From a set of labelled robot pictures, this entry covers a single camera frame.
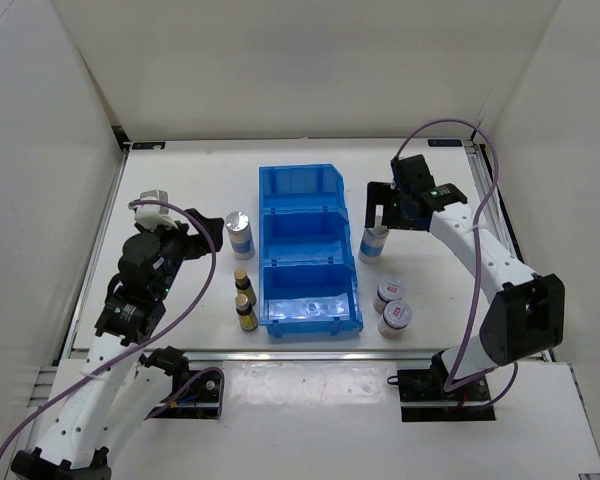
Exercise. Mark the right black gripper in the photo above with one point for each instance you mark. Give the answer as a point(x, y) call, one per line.
point(381, 194)

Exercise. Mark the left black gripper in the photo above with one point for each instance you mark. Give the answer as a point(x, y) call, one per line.
point(196, 243)

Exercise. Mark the silver-lid blue-label bottle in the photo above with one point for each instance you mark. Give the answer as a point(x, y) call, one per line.
point(372, 243)
point(238, 227)

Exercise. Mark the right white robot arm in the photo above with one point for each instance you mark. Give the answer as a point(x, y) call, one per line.
point(515, 312)

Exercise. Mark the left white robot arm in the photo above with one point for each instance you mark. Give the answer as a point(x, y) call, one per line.
point(120, 386)

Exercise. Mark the rear small amber bottle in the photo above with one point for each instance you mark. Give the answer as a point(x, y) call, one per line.
point(244, 285)

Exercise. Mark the small amber bottle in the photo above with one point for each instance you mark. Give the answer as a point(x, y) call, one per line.
point(244, 285)
point(246, 315)

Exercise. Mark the rear red-logo lid jar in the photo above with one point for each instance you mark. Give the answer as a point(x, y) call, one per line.
point(389, 289)

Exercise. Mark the red-logo lid jar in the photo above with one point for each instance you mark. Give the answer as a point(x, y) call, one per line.
point(389, 289)
point(396, 316)

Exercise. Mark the front small amber bottle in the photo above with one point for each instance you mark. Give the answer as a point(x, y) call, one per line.
point(246, 315)

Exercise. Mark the blue three-compartment plastic bin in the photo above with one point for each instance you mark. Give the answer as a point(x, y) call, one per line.
point(307, 273)

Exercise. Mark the front red-logo lid jar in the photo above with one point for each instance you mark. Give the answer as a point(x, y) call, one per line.
point(396, 316)

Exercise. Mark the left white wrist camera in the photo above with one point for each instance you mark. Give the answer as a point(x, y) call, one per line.
point(152, 216)

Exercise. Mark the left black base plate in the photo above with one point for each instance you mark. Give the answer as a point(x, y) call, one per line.
point(197, 394)

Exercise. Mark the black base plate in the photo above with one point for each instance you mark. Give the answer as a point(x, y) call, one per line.
point(197, 394)
point(423, 400)

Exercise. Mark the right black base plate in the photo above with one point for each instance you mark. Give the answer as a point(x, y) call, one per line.
point(423, 400)

